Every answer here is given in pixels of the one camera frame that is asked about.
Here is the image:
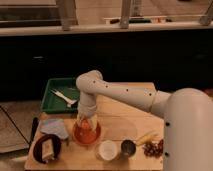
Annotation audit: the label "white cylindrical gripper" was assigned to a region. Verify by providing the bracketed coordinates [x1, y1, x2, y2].
[75, 92, 99, 137]

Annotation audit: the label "orange apple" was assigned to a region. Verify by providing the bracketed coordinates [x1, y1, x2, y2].
[80, 120, 92, 134]

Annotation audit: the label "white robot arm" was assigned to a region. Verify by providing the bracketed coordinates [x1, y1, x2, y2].
[76, 70, 213, 171]

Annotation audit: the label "red bowl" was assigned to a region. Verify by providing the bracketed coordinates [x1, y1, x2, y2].
[72, 119, 101, 146]

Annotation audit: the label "white plastic fork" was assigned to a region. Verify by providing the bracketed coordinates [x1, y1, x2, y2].
[51, 90, 77, 107]

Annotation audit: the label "white cup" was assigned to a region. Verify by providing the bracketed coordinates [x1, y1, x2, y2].
[97, 140, 118, 161]

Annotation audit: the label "blue-grey cloth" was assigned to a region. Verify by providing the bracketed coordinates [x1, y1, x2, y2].
[40, 119, 69, 140]

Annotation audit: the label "green plastic tray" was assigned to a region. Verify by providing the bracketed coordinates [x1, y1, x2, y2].
[41, 78, 80, 114]

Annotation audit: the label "tan sponge block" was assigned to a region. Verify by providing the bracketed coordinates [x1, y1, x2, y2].
[42, 139, 54, 161]

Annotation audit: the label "wooden table board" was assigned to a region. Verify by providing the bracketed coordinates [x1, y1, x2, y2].
[25, 96, 163, 171]

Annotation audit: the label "metal cup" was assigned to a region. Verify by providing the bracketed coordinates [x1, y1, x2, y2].
[120, 140, 136, 158]

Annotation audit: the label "dark round plate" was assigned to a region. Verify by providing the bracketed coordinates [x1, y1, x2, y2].
[33, 134, 61, 164]

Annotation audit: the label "yellow banana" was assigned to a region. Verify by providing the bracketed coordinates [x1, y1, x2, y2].
[136, 133, 157, 146]

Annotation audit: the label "bunch of dark grapes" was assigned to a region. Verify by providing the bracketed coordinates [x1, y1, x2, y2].
[143, 139, 164, 158]

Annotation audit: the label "black handled knife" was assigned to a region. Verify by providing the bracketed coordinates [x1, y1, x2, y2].
[30, 117, 39, 146]

